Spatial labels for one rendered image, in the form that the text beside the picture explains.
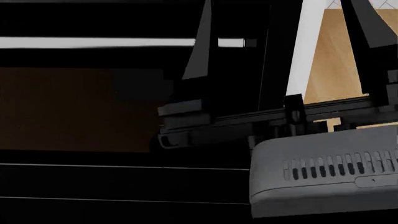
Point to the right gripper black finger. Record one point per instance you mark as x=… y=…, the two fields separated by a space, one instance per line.
x=202 y=46
x=373 y=28

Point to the black microwave oven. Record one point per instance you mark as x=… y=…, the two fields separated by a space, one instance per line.
x=93 y=182

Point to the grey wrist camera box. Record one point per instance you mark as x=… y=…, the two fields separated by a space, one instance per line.
x=320 y=163

